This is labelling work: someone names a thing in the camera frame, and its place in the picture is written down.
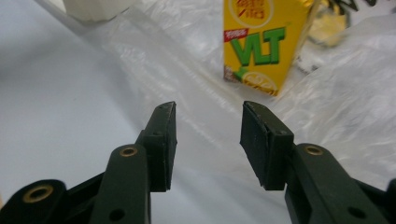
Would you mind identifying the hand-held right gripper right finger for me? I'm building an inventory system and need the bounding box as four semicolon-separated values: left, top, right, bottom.
239;100;390;224

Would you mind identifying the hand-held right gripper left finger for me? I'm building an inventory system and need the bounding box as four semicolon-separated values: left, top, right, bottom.
88;101;178;224

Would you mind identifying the clear smiley plastic bag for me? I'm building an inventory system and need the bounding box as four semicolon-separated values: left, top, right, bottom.
82;0;396;224

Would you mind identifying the yellow drink carton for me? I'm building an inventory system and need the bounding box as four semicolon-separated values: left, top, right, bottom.
222;0;313;98

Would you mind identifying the white plastic bin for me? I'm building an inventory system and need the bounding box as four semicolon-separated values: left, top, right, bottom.
62;0;140;23

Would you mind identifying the pale blue table mat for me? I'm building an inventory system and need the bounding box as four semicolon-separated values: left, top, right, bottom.
0;0;290;224

